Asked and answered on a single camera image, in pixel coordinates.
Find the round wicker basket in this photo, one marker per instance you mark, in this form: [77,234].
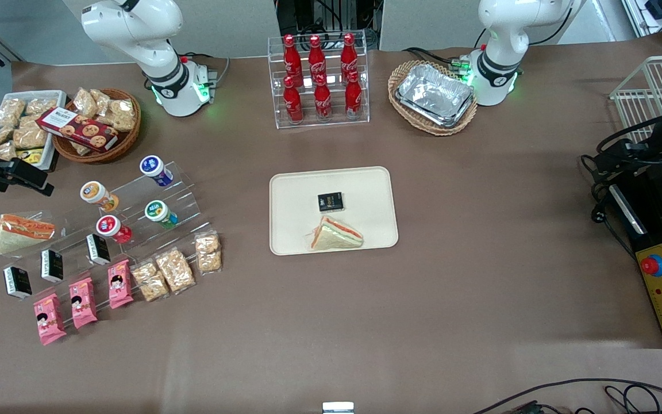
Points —
[127,141]

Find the blue gum bottle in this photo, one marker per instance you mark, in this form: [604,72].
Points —
[156,169]

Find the wrapped triangle sandwich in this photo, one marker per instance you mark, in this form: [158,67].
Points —
[337,237]
[20,233]

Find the aluminium foil tray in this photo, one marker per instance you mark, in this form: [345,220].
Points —
[434,95]

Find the small silver metal block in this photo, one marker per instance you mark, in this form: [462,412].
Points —
[338,407]

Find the yellow snack packet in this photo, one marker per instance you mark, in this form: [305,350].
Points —
[31,156]

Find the white rectangular plastic tray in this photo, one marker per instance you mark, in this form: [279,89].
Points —
[52,144]

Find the small black box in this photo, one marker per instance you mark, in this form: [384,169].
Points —
[330,202]

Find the aluminium frame shelf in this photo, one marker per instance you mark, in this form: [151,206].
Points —
[661,14]

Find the clear acrylic bottle rack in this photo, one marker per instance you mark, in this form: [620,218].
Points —
[276,86]

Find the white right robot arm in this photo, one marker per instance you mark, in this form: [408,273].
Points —
[158,57]

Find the red gum bottle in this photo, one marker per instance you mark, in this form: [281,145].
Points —
[112,228]

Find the black and white carton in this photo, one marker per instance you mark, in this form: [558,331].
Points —
[52,265]
[98,249]
[18,282]

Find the oval wicker basket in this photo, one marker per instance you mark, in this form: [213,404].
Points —
[405,112]

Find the clear acrylic stepped stand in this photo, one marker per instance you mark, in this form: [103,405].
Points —
[184,198]

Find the beige plastic tray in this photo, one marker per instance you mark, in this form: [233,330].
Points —
[365,195]

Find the orange gum bottle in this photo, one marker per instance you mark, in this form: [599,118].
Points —
[98,195]

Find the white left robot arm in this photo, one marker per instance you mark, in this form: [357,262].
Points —
[497,52]

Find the red cookie box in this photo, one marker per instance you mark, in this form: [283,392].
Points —
[78,129]

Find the red cola bottle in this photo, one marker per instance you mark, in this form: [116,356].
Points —
[349,56]
[293,103]
[291,57]
[316,57]
[323,102]
[353,99]

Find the green gum bottle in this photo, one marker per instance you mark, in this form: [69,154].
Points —
[161,214]

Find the pink snack packet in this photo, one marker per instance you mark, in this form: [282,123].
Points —
[49,319]
[83,303]
[119,284]

